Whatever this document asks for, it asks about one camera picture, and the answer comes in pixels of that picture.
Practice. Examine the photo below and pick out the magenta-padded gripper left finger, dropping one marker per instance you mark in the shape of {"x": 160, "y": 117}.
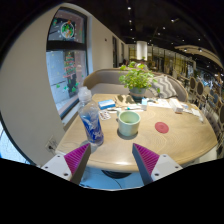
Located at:
{"x": 60, "y": 165}

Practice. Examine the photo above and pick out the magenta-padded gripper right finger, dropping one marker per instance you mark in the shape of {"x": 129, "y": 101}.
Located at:
{"x": 163, "y": 165}

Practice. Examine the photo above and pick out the clear blue-label water bottle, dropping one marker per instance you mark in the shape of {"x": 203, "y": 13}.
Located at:
{"x": 91, "y": 123}

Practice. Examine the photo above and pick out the flat round red coaster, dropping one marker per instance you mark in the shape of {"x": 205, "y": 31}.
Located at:
{"x": 161, "y": 127}

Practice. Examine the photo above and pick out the pale green mug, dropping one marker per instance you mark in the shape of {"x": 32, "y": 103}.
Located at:
{"x": 129, "y": 125}

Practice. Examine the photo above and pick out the white orange carton box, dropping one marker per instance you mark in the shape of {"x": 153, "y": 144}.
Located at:
{"x": 175, "y": 105}

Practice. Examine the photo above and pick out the white printed leaflet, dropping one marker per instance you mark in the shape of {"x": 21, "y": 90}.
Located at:
{"x": 160, "y": 103}

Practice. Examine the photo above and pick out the white paper napkin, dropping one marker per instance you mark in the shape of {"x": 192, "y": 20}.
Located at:
{"x": 196, "y": 112}

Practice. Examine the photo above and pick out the clear drinking glass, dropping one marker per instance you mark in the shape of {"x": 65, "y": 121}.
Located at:
{"x": 202, "y": 116}

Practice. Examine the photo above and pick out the light blue tissue pack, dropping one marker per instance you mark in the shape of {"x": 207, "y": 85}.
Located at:
{"x": 144, "y": 104}

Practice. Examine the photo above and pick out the white tube with teal cap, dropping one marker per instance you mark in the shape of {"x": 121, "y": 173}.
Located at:
{"x": 133, "y": 108}

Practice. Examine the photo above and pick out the pill blister pack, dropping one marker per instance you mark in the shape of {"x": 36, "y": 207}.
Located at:
{"x": 104, "y": 115}

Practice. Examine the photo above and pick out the small blue white box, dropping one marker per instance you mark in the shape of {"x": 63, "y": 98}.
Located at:
{"x": 106, "y": 104}

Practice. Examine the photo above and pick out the grey white chevron pillow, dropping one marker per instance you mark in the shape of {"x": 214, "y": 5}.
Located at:
{"x": 165, "y": 86}

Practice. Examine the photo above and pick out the group of dining chairs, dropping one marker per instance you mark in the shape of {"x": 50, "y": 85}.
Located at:
{"x": 200, "y": 88}

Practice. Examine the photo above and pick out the green potted plant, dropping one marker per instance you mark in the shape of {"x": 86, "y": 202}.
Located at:
{"x": 136, "y": 80}

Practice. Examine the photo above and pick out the window with festive decals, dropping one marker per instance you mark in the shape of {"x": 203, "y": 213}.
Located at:
{"x": 65, "y": 73}

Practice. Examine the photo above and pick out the grey curved sofa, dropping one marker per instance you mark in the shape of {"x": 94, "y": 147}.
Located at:
{"x": 103, "y": 78}

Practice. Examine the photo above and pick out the white round column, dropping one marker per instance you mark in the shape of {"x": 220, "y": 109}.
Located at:
{"x": 141, "y": 50}

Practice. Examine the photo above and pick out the group of ceiling lights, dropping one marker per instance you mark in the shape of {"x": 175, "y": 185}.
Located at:
{"x": 129, "y": 8}

